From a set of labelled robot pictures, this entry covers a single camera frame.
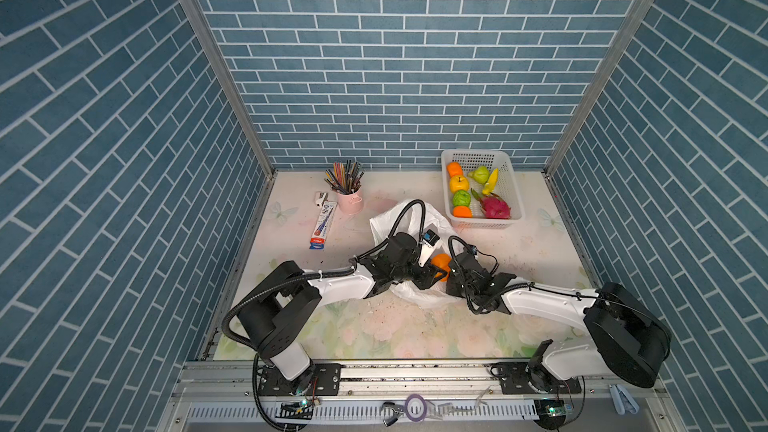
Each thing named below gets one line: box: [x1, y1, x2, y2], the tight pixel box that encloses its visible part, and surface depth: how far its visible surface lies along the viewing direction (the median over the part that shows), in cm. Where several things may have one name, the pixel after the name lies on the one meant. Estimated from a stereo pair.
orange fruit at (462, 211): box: [452, 205, 473, 218], surface depth 106 cm
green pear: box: [468, 166, 490, 185], surface depth 117 cm
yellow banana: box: [482, 168, 499, 195], surface depth 118 cm
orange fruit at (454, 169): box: [446, 162, 464, 179], surface depth 117 cm
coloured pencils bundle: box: [324, 159, 365, 195], surface depth 103 cm
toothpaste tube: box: [309, 201, 338, 250], surface depth 104 cm
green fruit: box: [452, 190, 471, 207], surface depth 107 cm
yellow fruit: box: [450, 175, 469, 193], surface depth 111 cm
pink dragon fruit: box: [470, 188, 512, 219], surface depth 103 cm
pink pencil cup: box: [336, 188, 363, 215], surface depth 104 cm
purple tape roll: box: [405, 393, 427, 422], surface depth 72 cm
